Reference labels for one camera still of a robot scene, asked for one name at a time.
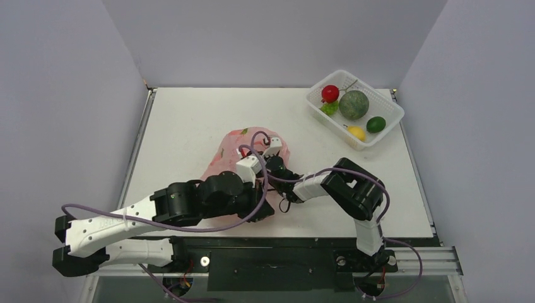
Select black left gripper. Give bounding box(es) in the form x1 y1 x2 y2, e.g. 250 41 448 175
202 177 274 223

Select pink plastic bag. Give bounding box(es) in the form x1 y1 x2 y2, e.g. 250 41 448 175
200 127 290 181

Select green fake grapes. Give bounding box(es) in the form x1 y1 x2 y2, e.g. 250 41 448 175
320 101 339 116

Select red fake apple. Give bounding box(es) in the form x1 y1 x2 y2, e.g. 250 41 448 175
321 85 339 104

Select yellow fake lemon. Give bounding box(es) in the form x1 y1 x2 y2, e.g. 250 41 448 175
346 126 366 142

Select brown fake fruit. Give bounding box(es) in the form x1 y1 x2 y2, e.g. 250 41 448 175
339 90 370 121

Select dark green fake lime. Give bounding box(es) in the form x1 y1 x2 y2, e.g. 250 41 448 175
366 116 386 134

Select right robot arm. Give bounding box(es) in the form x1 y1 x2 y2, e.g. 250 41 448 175
266 156 387 270

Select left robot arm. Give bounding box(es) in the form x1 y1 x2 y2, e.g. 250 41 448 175
52 171 274 277

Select white plastic basket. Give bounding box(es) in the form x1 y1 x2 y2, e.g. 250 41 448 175
305 69 404 150

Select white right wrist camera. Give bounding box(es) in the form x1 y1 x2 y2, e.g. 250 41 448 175
263 136 283 158

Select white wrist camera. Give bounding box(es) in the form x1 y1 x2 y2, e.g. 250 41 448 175
235 152 263 188
263 136 283 158

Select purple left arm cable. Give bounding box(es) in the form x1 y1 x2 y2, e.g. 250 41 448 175
61 144 271 234

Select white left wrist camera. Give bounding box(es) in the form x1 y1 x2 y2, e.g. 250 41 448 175
235 152 263 188

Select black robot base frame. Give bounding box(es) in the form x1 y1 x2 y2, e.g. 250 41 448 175
148 237 438 292

